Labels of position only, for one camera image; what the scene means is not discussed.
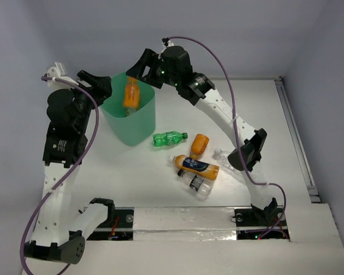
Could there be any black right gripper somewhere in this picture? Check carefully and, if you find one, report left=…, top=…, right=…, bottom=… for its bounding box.
left=126, top=47, right=180, bottom=88

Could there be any small orange pulp bottle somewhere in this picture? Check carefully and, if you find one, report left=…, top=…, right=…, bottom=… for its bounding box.
left=123, top=77, right=140, bottom=116

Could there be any round orange juice bottle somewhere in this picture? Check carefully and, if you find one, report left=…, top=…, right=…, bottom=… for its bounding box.
left=190, top=133, right=209, bottom=159

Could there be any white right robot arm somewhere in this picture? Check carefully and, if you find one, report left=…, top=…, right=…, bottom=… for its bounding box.
left=126, top=46, right=277, bottom=225

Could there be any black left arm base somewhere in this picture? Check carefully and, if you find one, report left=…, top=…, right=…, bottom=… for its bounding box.
left=87, top=207, right=134, bottom=241

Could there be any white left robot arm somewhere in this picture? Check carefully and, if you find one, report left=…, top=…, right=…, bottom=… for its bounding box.
left=20, top=62, right=115, bottom=265

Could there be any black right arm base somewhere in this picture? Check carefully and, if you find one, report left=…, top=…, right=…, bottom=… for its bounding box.
left=230, top=198, right=290, bottom=240

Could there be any green plastic bin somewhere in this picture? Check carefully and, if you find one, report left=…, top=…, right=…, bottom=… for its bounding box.
left=100, top=72, right=156, bottom=146

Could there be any green plastic soda bottle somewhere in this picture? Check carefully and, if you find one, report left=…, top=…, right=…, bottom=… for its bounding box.
left=153, top=131, right=188, bottom=147

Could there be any clear empty water bottle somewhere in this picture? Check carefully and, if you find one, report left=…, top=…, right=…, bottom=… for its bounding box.
left=212, top=148, right=246, bottom=184

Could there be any orange bottle with blue label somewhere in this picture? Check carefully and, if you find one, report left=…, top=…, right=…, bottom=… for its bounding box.
left=169, top=155, right=220, bottom=180

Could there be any clear bottle with black label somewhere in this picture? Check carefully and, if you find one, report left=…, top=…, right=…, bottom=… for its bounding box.
left=177, top=169, right=213, bottom=201

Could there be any silver foil tape strip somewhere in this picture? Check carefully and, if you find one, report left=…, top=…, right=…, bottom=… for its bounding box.
left=132, top=207, right=237, bottom=242

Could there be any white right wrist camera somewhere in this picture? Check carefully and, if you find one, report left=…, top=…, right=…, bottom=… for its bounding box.
left=158, top=37, right=175, bottom=59

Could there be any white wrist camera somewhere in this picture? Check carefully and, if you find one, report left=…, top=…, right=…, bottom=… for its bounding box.
left=158, top=37, right=175, bottom=59
left=44, top=62, right=73, bottom=88

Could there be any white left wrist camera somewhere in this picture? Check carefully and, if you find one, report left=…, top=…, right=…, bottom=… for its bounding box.
left=44, top=62, right=73, bottom=88

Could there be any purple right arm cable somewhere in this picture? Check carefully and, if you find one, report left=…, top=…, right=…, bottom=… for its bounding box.
left=162, top=36, right=287, bottom=240

